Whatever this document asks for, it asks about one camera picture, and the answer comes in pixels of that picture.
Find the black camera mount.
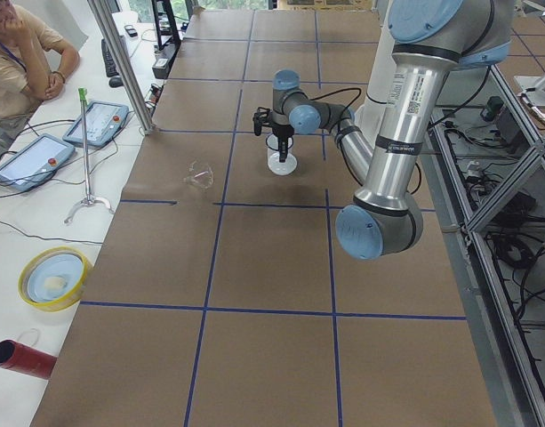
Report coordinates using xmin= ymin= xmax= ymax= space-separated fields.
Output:
xmin=252 ymin=107 xmax=272 ymax=136

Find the clear plastic funnel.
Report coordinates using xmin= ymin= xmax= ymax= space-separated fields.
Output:
xmin=183 ymin=161 xmax=214 ymax=189

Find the black keyboard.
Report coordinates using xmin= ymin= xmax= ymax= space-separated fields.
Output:
xmin=100 ymin=39 xmax=117 ymax=77

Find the white enamel mug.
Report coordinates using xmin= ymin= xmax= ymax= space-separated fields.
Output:
xmin=265 ymin=134 xmax=295 ymax=157

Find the yellow tape roll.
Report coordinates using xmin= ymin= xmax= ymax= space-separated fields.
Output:
xmin=18 ymin=246 xmax=92 ymax=312

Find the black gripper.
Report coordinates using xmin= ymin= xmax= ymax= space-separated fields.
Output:
xmin=271 ymin=123 xmax=293 ymax=162

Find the seated person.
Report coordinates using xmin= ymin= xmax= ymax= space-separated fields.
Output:
xmin=0 ymin=1 xmax=80 ymax=123

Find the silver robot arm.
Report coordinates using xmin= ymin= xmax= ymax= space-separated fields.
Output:
xmin=267 ymin=1 xmax=514 ymax=260

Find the aluminium frame post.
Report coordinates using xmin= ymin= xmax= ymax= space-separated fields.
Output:
xmin=87 ymin=0 xmax=155 ymax=135

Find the teach pendant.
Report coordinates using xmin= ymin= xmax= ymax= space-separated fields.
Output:
xmin=62 ymin=101 xmax=130 ymax=149
xmin=0 ymin=133 xmax=75 ymax=192

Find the black camera cable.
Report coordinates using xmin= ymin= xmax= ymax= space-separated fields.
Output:
xmin=305 ymin=86 xmax=363 ymax=134

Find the black computer mouse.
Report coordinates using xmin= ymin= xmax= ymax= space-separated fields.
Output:
xmin=108 ymin=76 xmax=124 ymax=88

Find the red cylinder can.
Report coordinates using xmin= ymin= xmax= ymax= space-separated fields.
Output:
xmin=0 ymin=340 xmax=57 ymax=380

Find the near teach pendant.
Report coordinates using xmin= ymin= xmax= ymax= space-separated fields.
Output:
xmin=0 ymin=133 xmax=75 ymax=192

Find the far teach pendant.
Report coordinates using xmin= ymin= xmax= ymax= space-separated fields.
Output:
xmin=62 ymin=101 xmax=130 ymax=149

